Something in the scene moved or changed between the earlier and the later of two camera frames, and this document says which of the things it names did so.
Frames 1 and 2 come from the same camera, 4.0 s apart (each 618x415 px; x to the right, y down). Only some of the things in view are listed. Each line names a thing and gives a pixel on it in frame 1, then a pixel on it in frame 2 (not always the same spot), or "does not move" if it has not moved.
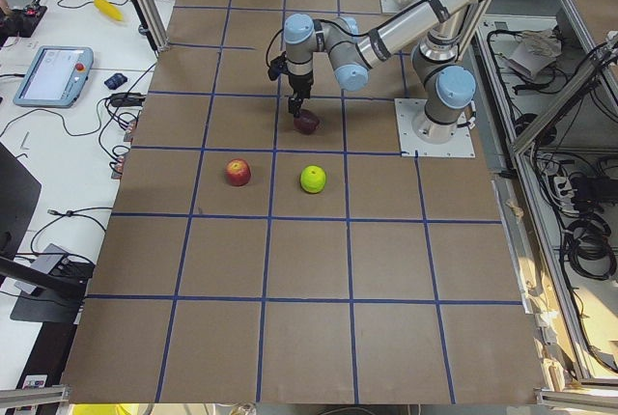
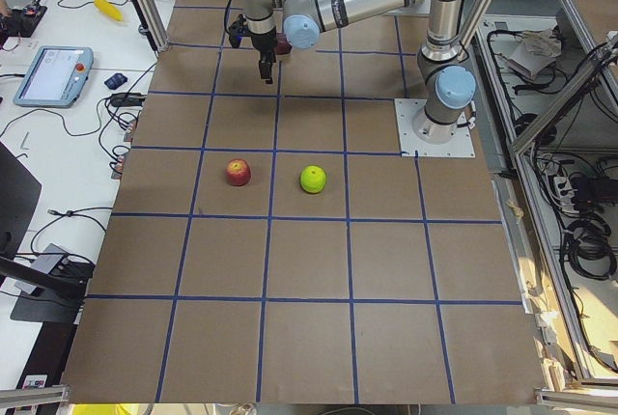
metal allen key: x=23 y=147 does not move
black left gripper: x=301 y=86 to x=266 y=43
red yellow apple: x=238 y=172 does not move
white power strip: x=564 y=194 does not move
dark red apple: x=307 y=123 to x=282 y=46
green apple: x=313 y=179 does not move
